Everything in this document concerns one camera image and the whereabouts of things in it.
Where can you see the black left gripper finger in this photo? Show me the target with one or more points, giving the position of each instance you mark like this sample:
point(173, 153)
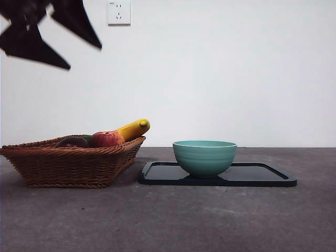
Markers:
point(73, 18)
point(26, 44)

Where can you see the dark red plum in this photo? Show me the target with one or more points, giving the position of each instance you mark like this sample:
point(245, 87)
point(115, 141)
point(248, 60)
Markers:
point(72, 142)

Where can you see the teal ribbed bowl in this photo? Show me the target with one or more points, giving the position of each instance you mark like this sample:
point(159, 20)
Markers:
point(204, 160)

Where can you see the green avocado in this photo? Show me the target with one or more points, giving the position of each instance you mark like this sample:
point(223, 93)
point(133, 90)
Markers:
point(87, 138)

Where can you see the red and yellow apple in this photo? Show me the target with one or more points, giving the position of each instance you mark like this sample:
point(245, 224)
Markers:
point(105, 139)

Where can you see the yellow banana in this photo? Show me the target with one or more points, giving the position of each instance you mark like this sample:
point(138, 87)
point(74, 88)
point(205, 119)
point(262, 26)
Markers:
point(134, 130)

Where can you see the brown wicker basket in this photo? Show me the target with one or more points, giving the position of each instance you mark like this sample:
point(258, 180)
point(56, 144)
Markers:
point(68, 168)

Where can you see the dark green rectangular tray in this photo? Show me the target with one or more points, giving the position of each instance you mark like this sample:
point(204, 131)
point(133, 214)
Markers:
point(252, 174)

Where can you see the white wall socket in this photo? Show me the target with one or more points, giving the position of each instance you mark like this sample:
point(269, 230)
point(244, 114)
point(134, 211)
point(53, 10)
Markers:
point(119, 13)

